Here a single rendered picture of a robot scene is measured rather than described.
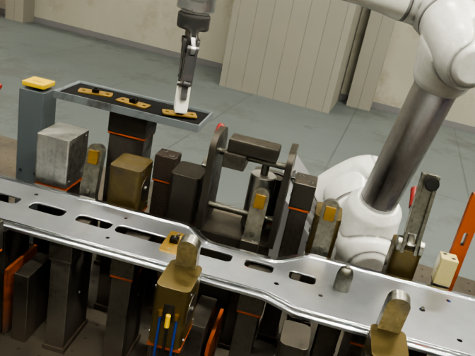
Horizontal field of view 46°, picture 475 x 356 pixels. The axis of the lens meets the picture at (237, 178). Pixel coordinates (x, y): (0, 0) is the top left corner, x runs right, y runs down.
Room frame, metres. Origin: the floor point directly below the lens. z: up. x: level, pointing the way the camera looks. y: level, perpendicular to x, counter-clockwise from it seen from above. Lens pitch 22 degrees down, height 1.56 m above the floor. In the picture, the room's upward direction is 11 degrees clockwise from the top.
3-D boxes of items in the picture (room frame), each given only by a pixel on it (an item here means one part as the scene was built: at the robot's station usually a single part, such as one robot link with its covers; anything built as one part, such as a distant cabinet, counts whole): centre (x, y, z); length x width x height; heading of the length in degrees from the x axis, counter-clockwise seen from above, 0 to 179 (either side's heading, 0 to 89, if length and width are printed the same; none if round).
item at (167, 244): (0.99, 0.10, 1.01); 0.08 x 0.04 x 0.01; 173
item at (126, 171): (1.19, 0.24, 0.89); 0.12 x 0.08 x 0.38; 173
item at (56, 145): (1.21, 0.40, 0.90); 0.13 x 0.08 x 0.41; 173
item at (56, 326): (1.02, 0.31, 0.84); 0.12 x 0.05 x 0.29; 173
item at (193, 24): (1.33, 0.17, 1.36); 0.08 x 0.07 x 0.09; 15
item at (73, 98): (1.35, 0.29, 1.16); 0.37 x 0.14 x 0.02; 83
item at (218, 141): (1.18, -0.03, 0.94); 0.18 x 0.13 x 0.49; 83
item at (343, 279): (0.95, -0.24, 1.02); 0.03 x 0.03 x 0.07
